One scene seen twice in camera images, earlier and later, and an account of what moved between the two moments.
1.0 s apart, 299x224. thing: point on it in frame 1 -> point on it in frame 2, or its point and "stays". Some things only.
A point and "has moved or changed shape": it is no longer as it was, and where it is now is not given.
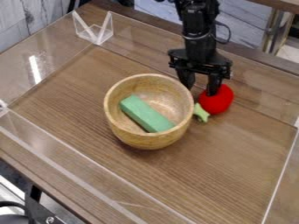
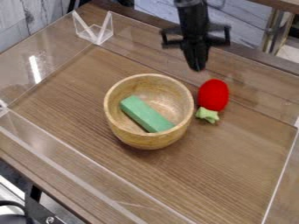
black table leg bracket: x=36 y=213 stays
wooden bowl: x=167 y=96 stays
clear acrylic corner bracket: x=93 y=33 stays
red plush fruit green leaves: x=214 y=104 has moved or changed shape
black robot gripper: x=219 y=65 -> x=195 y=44
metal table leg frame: x=279 y=26 stays
